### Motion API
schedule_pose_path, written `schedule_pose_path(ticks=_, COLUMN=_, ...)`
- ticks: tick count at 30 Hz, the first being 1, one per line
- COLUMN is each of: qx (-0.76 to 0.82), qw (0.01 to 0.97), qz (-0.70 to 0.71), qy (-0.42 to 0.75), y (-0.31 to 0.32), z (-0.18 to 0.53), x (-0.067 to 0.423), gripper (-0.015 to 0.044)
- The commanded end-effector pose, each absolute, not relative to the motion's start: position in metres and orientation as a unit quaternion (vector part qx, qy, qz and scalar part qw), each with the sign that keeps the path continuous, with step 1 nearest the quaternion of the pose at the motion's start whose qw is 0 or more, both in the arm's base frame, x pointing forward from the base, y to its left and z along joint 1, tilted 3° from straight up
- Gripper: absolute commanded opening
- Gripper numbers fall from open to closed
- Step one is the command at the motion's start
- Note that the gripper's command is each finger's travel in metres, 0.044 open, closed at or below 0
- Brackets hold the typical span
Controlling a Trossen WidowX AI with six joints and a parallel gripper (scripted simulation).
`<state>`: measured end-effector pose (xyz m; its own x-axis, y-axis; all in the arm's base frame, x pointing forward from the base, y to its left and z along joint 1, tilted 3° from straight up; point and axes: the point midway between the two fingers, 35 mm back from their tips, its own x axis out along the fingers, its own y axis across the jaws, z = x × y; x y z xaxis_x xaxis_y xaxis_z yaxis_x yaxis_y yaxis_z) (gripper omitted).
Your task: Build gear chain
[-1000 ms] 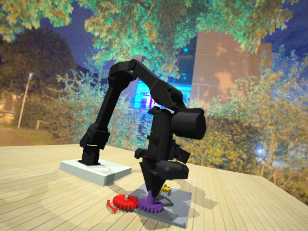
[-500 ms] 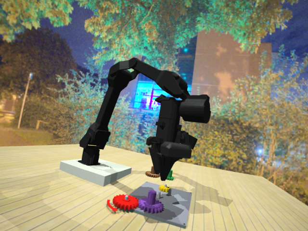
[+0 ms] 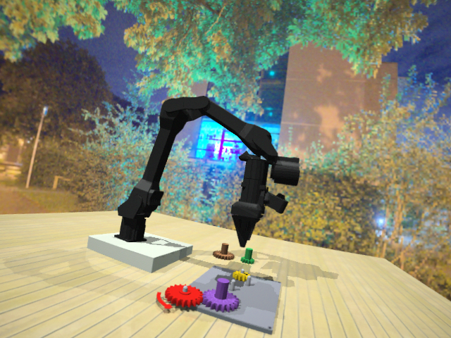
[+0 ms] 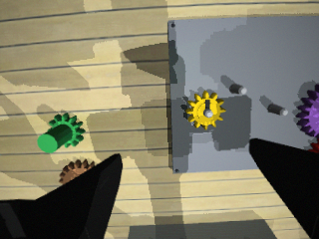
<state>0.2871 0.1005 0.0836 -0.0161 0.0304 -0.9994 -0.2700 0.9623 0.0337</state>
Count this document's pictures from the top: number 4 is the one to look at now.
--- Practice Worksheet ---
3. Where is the brown gear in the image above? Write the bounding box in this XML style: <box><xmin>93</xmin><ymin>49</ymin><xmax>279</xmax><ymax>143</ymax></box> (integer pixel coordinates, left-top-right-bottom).
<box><xmin>59</xmin><ymin>159</ymin><xmax>95</xmax><ymax>184</ymax></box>

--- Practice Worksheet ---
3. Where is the red gear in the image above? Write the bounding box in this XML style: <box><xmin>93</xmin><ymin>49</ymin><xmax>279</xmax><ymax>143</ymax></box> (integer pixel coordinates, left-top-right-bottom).
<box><xmin>308</xmin><ymin>138</ymin><xmax>319</xmax><ymax>152</ymax></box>

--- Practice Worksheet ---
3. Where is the green gear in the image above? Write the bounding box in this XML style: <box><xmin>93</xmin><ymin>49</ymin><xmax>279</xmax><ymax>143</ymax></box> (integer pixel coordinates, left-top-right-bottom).
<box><xmin>38</xmin><ymin>113</ymin><xmax>86</xmax><ymax>153</ymax></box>

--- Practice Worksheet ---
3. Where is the yellow gear with black stripe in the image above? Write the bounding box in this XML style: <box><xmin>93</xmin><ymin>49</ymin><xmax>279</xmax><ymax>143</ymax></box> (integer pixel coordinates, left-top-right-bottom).
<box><xmin>185</xmin><ymin>91</ymin><xmax>225</xmax><ymax>129</ymax></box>

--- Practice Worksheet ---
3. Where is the purple gear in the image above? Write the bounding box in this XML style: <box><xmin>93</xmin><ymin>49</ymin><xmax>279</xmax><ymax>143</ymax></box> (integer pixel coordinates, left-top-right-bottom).
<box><xmin>296</xmin><ymin>85</ymin><xmax>319</xmax><ymax>138</ymax></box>

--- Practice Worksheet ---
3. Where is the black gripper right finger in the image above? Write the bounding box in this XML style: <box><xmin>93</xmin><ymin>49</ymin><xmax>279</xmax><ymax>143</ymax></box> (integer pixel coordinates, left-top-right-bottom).
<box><xmin>249</xmin><ymin>138</ymin><xmax>319</xmax><ymax>239</ymax></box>

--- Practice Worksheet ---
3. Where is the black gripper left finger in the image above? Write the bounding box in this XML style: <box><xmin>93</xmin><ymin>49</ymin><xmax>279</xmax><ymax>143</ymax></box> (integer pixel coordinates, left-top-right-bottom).
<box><xmin>0</xmin><ymin>153</ymin><xmax>123</xmax><ymax>239</ymax></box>

